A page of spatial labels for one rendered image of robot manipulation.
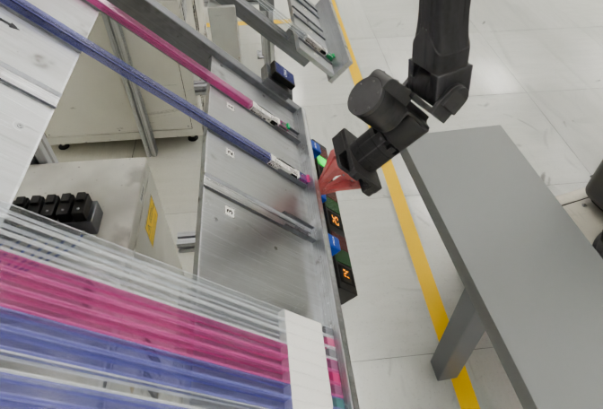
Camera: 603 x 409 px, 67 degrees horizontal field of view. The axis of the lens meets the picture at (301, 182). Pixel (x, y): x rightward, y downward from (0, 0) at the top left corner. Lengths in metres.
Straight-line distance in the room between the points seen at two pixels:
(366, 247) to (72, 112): 1.20
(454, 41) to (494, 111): 1.65
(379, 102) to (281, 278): 0.26
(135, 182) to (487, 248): 0.67
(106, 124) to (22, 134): 1.47
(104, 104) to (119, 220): 1.05
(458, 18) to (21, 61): 0.50
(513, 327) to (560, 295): 0.11
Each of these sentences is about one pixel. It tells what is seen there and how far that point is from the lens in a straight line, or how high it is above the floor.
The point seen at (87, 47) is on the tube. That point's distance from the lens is 0.62.
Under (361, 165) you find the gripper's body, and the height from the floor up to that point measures 0.78.
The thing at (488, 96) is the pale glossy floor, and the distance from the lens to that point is 2.38.
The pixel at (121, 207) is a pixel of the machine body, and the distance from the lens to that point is 0.91.
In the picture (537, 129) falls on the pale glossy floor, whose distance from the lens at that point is 2.25.
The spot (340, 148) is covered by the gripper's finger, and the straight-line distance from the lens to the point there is 0.71.
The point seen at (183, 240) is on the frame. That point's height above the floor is 0.32.
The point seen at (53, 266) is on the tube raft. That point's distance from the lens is 0.41.
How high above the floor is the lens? 1.25
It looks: 45 degrees down
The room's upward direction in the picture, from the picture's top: straight up
